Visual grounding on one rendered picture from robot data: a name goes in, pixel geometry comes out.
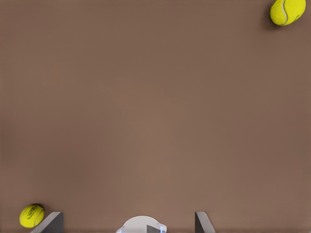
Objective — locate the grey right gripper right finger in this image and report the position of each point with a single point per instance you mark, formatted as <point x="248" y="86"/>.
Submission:
<point x="203" y="222"/>

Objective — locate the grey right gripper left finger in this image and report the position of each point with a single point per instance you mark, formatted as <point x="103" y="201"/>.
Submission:
<point x="52" y="223"/>

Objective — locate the yellow tennis ball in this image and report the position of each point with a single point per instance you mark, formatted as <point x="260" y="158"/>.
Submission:
<point x="286" y="11"/>
<point x="31" y="216"/>

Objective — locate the clear tennis ball tube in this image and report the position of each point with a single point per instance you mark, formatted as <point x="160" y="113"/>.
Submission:
<point x="141" y="225"/>

